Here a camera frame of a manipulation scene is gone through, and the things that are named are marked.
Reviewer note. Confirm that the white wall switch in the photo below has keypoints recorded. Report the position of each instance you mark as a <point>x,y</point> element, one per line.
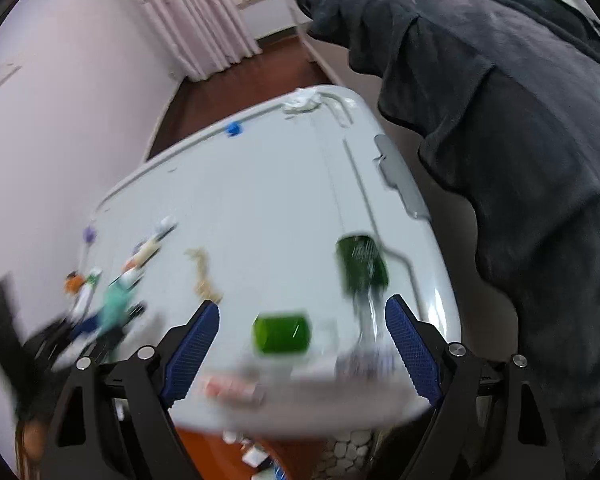
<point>3,75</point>

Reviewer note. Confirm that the orange bin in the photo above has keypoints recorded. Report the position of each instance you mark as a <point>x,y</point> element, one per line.
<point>200,452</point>

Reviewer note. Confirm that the white bed frame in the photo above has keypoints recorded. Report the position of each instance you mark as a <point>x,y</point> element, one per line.
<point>325,57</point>

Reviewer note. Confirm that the orange white plush toy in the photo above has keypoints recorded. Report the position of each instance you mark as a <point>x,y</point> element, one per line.
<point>72,282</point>

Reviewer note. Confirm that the teal tube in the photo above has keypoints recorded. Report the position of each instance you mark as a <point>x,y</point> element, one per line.
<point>119,302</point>

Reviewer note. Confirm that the white orange tube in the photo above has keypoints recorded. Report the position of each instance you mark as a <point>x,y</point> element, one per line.
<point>134,267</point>

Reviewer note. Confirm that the small purple plastic item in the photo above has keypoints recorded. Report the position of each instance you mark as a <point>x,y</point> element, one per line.
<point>88,234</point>

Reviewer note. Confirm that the dark grey coat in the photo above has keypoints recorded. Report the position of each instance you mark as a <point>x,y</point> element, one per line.
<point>480,160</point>

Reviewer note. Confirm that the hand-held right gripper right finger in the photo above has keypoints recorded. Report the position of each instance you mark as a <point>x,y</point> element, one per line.
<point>412,350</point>

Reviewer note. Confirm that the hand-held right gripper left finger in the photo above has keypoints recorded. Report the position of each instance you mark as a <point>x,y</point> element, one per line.
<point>190,350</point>

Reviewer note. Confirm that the red white packet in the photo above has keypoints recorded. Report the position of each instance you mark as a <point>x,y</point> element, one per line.
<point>230,387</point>

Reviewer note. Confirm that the dark green bottle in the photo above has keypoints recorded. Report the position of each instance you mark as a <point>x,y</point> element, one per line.
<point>362,260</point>

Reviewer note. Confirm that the pink patterned curtain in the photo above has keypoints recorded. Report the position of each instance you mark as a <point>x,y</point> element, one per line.
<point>195,20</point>

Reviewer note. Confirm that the white pebbled object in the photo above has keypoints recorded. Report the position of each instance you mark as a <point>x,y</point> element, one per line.
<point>350,452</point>

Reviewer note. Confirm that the small blue clip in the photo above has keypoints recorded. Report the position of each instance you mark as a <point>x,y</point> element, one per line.
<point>233,129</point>

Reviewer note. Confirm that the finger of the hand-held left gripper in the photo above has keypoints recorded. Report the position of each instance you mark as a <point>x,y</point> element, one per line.
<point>65,335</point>

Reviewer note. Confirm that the crumpled white tissue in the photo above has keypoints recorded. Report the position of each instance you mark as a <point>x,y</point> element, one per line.
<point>305,101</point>

